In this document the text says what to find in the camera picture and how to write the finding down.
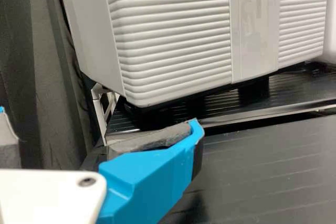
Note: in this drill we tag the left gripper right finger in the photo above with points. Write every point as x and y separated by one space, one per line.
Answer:
147 171

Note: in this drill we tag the white incubator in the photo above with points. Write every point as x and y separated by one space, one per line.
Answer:
86 24

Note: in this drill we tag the white metal bracket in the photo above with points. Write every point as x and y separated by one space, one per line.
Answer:
101 108

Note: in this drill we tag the incubator door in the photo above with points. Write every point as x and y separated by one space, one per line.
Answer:
170 37

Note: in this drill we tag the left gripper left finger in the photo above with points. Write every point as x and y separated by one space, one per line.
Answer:
8 145

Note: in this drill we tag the white box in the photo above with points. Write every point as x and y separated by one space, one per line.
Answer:
331 24

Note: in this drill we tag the black platform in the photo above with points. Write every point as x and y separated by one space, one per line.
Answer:
288 87
262 169

